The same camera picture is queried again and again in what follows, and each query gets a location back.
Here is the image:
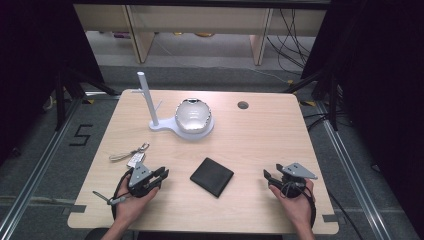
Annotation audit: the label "black square wallet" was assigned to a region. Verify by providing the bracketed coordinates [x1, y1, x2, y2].
[189, 157, 235, 199]

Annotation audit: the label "black floor cables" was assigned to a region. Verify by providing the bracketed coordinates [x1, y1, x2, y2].
[265, 8, 317, 77]

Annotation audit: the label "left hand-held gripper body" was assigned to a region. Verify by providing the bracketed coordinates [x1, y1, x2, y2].
[127, 161, 160, 199]

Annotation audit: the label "person's right hand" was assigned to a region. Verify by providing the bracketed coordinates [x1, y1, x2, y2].
[268, 177, 316, 232]

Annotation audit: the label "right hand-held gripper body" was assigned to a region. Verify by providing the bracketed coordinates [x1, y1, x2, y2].
[275, 162, 319, 200]

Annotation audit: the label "grey cable plug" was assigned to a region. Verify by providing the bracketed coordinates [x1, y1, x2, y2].
[92, 190, 128, 206]

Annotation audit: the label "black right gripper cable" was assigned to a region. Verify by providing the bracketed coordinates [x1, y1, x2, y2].
[279, 181, 318, 229]

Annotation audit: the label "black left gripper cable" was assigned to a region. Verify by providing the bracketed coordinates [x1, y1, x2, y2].
[110, 168, 134, 222]

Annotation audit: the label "shiny white bowl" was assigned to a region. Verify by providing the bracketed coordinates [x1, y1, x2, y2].
[174, 97, 214, 135]

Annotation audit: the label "light wooden desk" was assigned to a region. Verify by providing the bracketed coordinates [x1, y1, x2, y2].
[73, 2, 328, 67]

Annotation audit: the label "dark curtain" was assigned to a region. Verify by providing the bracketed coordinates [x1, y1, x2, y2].
[0, 0, 106, 166]
[300, 0, 424, 231]

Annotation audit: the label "key ring with grey strap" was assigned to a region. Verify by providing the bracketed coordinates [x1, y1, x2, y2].
[108, 142, 151, 164]

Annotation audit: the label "black metal stand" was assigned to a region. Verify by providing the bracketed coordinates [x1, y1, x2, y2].
[53, 64, 119, 132]
[283, 68, 344, 132]

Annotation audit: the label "aluminium floor rail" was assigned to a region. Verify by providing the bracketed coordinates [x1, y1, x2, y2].
[0, 96, 84, 240]
[314, 99, 393, 240]

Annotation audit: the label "person's left hand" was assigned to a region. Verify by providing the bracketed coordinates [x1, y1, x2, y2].
[114, 178, 161, 228]

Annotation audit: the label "white key tag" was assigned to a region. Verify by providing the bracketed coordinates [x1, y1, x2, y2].
[126, 152, 147, 169]

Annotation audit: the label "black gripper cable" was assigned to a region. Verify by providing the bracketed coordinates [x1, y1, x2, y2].
[110, 168, 134, 222]
[279, 181, 318, 229]

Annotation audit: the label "white floor cable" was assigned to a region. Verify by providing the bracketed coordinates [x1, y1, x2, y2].
[244, 65, 292, 85]

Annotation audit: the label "white stand with pole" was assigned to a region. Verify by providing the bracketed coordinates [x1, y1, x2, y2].
[131, 71, 216, 141]

